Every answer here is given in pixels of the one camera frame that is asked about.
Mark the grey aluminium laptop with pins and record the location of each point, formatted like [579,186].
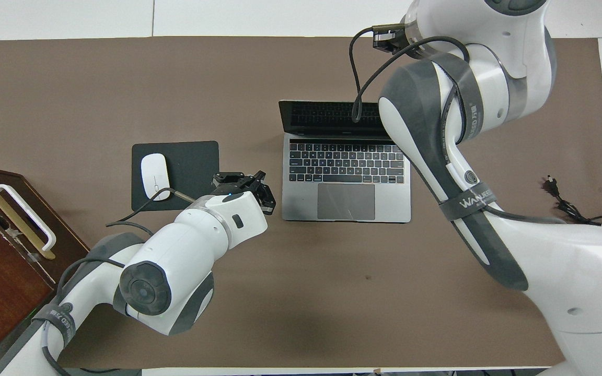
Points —
[343,198]

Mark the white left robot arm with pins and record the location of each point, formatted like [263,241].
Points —
[175,261]

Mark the black mouse pad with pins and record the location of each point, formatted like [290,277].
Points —
[191,162]

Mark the brown table mat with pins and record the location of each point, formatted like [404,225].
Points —
[123,83]

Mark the white computer mouse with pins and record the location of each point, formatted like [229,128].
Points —
[154,175]

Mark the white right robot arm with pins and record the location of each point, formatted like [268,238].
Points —
[567,271]

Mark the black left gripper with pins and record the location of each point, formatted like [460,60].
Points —
[233,183]

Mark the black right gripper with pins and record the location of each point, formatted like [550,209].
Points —
[392,42]

